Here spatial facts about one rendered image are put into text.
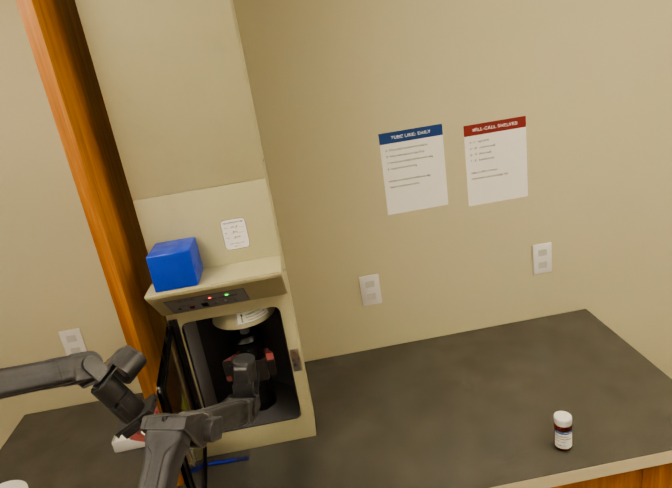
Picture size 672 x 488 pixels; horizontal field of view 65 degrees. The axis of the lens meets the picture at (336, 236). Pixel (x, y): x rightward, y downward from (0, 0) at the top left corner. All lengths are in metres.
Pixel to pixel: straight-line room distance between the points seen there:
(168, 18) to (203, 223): 0.47
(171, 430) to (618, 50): 1.71
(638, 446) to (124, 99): 1.49
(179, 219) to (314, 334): 0.80
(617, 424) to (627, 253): 0.76
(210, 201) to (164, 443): 0.60
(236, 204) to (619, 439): 1.14
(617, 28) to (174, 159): 1.42
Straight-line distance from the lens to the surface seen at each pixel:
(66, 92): 1.29
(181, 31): 1.29
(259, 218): 1.33
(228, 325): 1.47
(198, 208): 1.33
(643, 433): 1.65
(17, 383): 1.22
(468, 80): 1.80
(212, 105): 1.28
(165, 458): 0.94
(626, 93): 2.05
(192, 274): 1.27
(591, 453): 1.57
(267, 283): 1.29
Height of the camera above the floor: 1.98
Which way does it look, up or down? 19 degrees down
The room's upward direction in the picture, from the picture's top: 9 degrees counter-clockwise
